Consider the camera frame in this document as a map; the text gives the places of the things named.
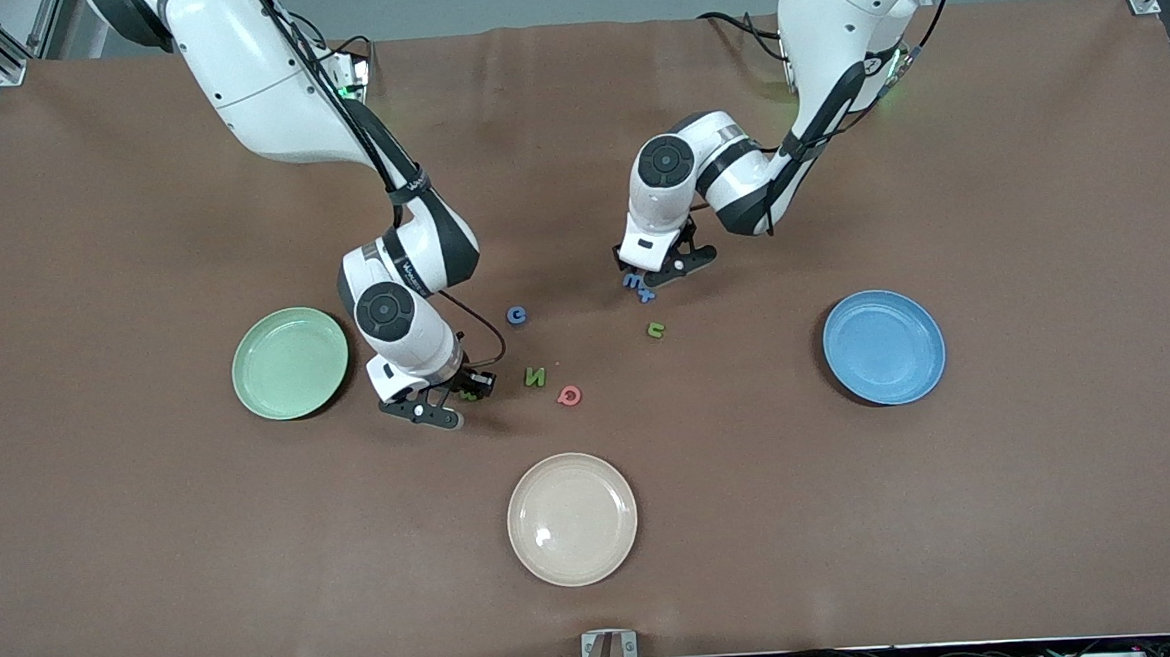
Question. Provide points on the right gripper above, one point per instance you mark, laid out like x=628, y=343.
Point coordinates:
x=459, y=377

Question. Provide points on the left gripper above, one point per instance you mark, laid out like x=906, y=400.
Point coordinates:
x=618, y=260

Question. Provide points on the blue letter m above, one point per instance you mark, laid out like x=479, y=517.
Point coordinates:
x=631, y=281

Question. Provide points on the blue letter x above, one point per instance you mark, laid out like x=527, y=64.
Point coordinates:
x=646, y=295

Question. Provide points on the green letter N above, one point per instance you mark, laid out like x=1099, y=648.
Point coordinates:
x=535, y=376

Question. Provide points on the green letter u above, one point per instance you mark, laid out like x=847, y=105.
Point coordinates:
x=656, y=332

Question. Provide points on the blue letter C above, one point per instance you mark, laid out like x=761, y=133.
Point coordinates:
x=510, y=315

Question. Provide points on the pink letter Q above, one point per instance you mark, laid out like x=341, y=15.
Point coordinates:
x=563, y=400

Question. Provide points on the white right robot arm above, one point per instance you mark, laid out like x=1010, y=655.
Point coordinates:
x=251, y=76

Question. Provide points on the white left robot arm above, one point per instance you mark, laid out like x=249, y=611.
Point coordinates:
x=829, y=15

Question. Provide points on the right arm base connector plate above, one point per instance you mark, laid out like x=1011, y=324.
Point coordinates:
x=359, y=75

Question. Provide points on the beige plate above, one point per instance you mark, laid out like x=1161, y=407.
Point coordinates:
x=572, y=519

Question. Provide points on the green plate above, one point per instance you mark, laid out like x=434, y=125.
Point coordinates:
x=289, y=364

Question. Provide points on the brown table mat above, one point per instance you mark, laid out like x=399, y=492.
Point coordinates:
x=598, y=568

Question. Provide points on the blue plate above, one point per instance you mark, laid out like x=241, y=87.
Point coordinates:
x=884, y=348

